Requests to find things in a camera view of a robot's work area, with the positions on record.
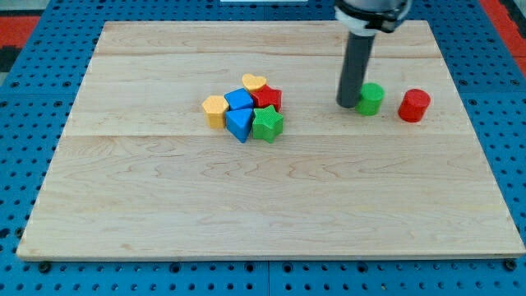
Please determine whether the yellow pentagon block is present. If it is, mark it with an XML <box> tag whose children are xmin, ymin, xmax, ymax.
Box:
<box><xmin>201</xmin><ymin>95</ymin><xmax>229</xmax><ymax>129</ymax></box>

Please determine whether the blue triangle block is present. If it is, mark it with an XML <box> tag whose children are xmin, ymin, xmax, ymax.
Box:
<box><xmin>225</xmin><ymin>109</ymin><xmax>253</xmax><ymax>143</ymax></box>

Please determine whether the red cylinder block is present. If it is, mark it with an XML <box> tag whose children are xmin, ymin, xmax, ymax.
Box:
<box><xmin>398</xmin><ymin>89</ymin><xmax>431</xmax><ymax>123</ymax></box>

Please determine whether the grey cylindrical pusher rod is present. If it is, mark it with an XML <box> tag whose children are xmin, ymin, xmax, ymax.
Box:
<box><xmin>336</xmin><ymin>32</ymin><xmax>375</xmax><ymax>109</ymax></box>

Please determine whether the yellow heart block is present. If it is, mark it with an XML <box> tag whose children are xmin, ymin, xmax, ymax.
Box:
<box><xmin>242</xmin><ymin>73</ymin><xmax>267</xmax><ymax>92</ymax></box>

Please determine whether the red star block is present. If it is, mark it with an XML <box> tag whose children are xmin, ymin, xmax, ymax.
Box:
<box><xmin>251</xmin><ymin>85</ymin><xmax>283</xmax><ymax>112</ymax></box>

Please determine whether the green cylinder block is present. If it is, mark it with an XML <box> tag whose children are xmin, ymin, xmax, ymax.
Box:
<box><xmin>355</xmin><ymin>82</ymin><xmax>385</xmax><ymax>116</ymax></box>

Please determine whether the green star block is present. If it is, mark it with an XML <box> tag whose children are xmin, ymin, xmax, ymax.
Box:
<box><xmin>252</xmin><ymin>104</ymin><xmax>284</xmax><ymax>143</ymax></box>

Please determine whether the blue cube block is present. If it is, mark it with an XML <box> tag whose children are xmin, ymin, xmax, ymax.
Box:
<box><xmin>224</xmin><ymin>88</ymin><xmax>254</xmax><ymax>110</ymax></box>

